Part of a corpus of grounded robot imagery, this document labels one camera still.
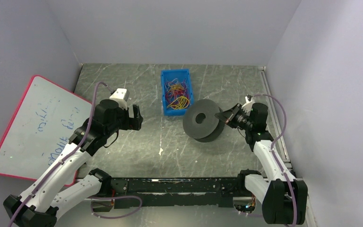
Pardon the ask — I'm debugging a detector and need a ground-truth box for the black cable spool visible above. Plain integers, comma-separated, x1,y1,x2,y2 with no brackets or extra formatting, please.
182,99,225,142

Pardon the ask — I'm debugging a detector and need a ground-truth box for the blue plastic bin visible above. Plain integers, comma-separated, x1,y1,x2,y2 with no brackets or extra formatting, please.
161,69,194,116

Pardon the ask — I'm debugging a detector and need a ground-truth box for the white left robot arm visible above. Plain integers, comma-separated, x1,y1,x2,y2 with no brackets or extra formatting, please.
3,99,143,227

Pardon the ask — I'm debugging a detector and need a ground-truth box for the pink framed whiteboard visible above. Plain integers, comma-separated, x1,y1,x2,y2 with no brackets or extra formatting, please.
0,75,91,180

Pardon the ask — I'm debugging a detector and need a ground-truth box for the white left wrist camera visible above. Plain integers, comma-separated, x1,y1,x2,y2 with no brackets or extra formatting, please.
109,88,130,110

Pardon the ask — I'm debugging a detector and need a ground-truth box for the bundle of coloured wires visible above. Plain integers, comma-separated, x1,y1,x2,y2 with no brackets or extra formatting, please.
164,78,191,110

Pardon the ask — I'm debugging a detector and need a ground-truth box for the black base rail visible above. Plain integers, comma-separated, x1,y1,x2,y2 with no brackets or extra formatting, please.
96,176,254,209

